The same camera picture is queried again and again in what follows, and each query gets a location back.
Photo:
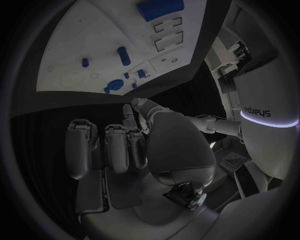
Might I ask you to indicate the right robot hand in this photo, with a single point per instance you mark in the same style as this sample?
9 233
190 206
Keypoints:
178 146

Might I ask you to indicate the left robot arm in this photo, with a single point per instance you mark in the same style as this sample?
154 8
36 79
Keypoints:
222 126

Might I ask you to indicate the white task board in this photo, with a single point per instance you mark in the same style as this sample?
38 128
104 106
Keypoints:
98 37

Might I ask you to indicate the small blue plug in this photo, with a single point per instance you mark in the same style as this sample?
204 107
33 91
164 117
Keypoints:
134 85

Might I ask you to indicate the small blue block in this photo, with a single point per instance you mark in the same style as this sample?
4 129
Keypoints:
140 74

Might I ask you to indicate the small blue peg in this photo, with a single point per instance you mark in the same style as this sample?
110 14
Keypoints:
107 90
126 75

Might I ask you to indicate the blue gear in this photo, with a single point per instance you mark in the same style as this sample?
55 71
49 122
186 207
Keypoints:
116 84

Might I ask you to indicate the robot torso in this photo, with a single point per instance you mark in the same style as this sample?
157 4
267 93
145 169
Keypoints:
267 146

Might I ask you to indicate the long blue cylinder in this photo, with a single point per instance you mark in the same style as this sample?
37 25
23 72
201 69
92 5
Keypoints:
124 56

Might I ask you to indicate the short blue cylinder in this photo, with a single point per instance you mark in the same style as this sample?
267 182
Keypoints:
85 62

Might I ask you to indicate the large blue block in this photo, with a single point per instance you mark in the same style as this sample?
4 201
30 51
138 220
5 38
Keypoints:
159 8

